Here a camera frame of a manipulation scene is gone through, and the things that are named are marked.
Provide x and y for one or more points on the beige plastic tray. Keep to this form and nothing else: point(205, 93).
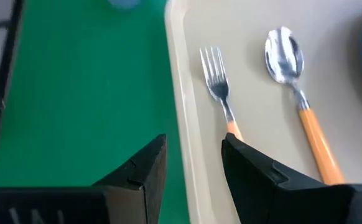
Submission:
point(262, 130)

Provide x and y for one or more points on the green table mat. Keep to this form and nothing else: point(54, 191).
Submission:
point(84, 93)

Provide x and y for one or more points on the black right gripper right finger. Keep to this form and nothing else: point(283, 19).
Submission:
point(277, 199)

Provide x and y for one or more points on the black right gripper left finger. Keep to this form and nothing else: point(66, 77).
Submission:
point(75, 205)

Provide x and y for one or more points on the black metal frame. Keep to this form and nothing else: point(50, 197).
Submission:
point(8, 53)

